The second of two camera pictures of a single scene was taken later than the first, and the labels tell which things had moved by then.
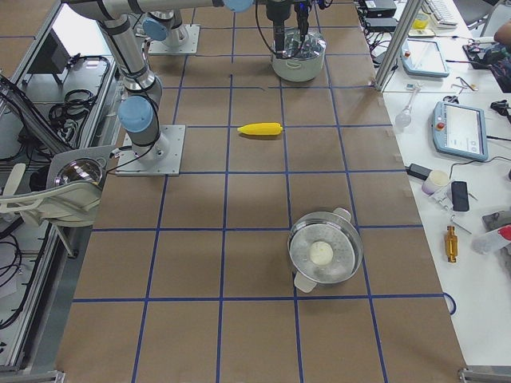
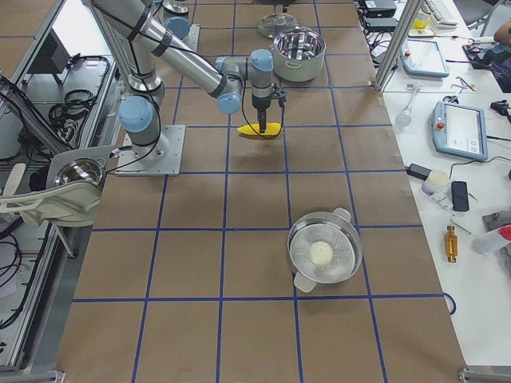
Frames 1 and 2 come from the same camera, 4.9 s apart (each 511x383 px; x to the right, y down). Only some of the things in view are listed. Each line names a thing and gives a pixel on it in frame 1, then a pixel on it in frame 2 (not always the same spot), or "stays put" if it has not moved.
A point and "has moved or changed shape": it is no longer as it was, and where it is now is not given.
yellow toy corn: [261, 128] stays put
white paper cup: [436, 180] stays put
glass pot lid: [311, 46] has moved or changed shape
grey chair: [73, 205] stays put
